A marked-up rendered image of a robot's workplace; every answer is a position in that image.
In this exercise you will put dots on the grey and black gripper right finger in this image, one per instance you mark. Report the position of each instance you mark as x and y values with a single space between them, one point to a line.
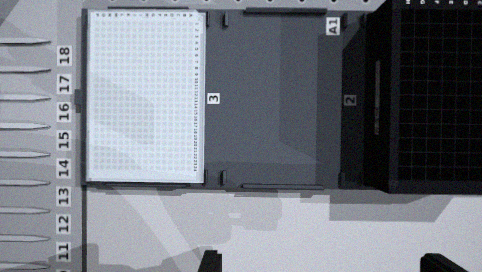
435 262

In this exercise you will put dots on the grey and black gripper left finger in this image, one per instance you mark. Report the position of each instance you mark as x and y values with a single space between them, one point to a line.
211 262

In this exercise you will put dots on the grey metal base plate with grid of holes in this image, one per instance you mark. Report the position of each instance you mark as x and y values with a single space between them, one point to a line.
352 5

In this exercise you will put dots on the black deep-well block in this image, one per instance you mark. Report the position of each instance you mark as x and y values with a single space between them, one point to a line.
403 124

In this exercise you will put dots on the dark grey plate carrier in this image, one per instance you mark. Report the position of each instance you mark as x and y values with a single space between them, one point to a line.
284 100

